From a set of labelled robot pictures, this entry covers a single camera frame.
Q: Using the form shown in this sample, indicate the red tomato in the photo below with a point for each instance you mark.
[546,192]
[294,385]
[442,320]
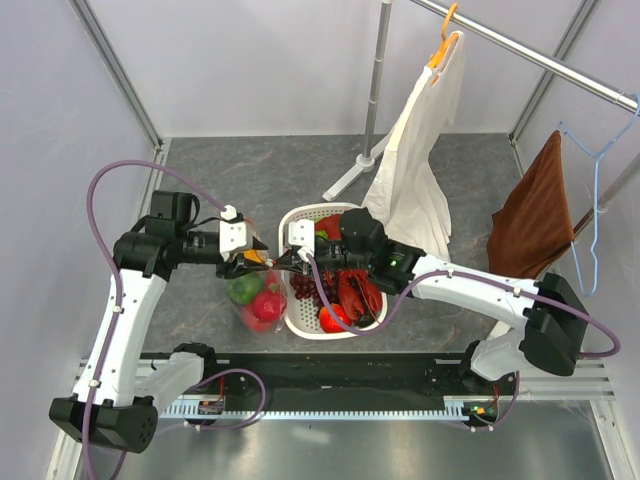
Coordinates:
[328,323]

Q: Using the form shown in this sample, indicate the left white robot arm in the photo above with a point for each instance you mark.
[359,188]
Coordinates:
[109,407]

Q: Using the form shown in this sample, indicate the green bell pepper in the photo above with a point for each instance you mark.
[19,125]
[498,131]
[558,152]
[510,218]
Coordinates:
[242,290]

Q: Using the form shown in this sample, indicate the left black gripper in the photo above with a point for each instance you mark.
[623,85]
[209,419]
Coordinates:
[240,266]

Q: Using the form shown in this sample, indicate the red crayfish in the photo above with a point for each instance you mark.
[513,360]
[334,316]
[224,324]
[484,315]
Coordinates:
[361,300]

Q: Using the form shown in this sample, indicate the clear zip top bag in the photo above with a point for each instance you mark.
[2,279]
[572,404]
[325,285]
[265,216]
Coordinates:
[270,276]

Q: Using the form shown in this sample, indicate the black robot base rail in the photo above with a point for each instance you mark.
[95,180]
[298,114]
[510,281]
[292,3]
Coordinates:
[359,382]

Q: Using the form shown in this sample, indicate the white hanging shirt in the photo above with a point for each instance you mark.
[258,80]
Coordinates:
[405,195]

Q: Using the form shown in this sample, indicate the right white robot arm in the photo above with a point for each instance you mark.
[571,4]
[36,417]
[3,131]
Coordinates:
[546,320]

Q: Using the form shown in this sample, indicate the red apple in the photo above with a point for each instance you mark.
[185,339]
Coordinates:
[266,309]

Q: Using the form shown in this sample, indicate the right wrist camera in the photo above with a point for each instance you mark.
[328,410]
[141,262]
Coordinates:
[301,237]

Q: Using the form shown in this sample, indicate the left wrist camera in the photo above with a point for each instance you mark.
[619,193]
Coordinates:
[236,234]

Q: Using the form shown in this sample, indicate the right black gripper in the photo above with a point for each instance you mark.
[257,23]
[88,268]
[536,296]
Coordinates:
[289,260]

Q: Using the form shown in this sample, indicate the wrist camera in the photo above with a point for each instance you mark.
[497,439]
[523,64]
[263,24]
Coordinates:
[301,237]
[236,234]

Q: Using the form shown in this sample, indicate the blue wire hanger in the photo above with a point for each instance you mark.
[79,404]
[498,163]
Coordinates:
[597,157]

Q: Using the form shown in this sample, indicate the dark grape bunch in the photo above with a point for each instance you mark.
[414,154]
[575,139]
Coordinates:
[306,288]

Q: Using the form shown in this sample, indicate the yellow green mango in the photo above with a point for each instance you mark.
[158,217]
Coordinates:
[256,256]

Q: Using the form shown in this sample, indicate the orange clothes hanger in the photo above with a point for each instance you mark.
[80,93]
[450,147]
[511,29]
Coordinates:
[437,58]

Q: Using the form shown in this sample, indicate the white slotted cable duct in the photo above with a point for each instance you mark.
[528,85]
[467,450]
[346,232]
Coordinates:
[194,408]

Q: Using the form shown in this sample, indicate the brown hanging towel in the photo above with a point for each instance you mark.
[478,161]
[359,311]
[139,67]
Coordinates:
[533,228]

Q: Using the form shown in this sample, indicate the metal clothes rack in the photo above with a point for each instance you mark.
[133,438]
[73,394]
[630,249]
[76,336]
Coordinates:
[508,104]

